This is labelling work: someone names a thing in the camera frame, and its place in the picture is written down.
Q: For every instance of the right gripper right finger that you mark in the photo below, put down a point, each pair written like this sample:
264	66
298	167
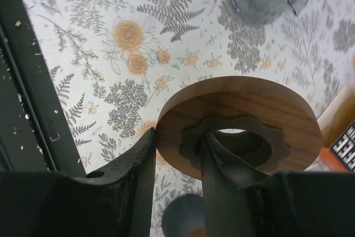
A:
243	201

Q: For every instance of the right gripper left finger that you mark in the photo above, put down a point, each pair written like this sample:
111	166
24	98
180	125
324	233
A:
114	200

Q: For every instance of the orange coffee filter box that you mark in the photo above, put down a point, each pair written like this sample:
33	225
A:
337	128

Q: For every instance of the dark grey red-rimmed cup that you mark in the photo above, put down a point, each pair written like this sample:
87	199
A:
184	216

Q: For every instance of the floral patterned table mat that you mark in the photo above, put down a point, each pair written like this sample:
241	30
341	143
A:
98	72

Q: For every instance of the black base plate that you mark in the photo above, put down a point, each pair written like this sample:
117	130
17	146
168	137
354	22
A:
25	95

